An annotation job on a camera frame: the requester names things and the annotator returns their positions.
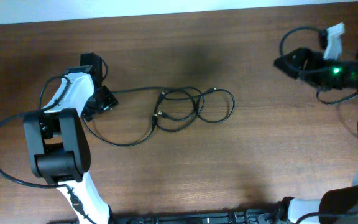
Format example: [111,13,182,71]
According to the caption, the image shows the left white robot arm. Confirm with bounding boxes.
[24,53,118,223]

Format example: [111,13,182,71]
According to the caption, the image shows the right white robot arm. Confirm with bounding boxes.
[273,23,358,223]

